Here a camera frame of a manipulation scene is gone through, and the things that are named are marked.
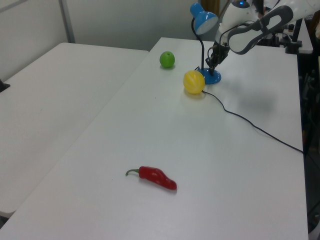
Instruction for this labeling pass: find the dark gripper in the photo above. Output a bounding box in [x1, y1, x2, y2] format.
[205, 41, 230, 76]

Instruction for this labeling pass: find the blue desk lamp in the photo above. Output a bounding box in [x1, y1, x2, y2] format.
[189, 2, 222, 85]

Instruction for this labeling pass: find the yellow striped toy melon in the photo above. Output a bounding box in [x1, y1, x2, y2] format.
[183, 70, 206, 95]

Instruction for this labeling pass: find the green toy apple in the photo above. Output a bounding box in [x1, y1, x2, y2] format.
[159, 51, 176, 69]

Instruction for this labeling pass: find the red toy chili pepper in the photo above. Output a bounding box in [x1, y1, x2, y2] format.
[125, 165, 178, 191]

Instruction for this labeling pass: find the white side table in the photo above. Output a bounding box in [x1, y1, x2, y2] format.
[0, 42, 150, 218]

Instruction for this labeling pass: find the black clamp on side table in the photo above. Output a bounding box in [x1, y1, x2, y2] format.
[0, 78, 11, 94]

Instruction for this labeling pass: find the black lamp power cable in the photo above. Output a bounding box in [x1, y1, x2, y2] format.
[193, 65, 305, 154]

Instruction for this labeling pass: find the black table clamp mount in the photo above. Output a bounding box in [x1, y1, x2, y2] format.
[285, 16, 304, 54]

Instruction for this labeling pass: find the grey partition post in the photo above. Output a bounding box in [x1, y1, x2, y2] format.
[58, 0, 76, 44]

